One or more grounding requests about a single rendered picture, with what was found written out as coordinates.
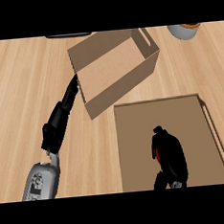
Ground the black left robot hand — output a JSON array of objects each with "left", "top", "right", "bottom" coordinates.
[{"left": 34, "top": 73, "right": 86, "bottom": 157}]

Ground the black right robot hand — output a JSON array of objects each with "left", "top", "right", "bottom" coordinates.
[{"left": 147, "top": 123, "right": 190, "bottom": 191}]

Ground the red tomato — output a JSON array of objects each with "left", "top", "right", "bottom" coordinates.
[{"left": 154, "top": 146, "right": 162, "bottom": 164}]

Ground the brown wooden tray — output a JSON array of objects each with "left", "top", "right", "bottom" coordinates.
[{"left": 112, "top": 90, "right": 224, "bottom": 194}]

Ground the open cardboard box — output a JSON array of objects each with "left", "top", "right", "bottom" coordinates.
[{"left": 65, "top": 27, "right": 166, "bottom": 122}]

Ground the dark flat object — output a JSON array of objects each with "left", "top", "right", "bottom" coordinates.
[{"left": 45, "top": 33, "right": 93, "bottom": 40}]

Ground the grey pot with orange contents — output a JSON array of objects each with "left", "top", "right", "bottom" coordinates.
[{"left": 166, "top": 22, "right": 204, "bottom": 43}]

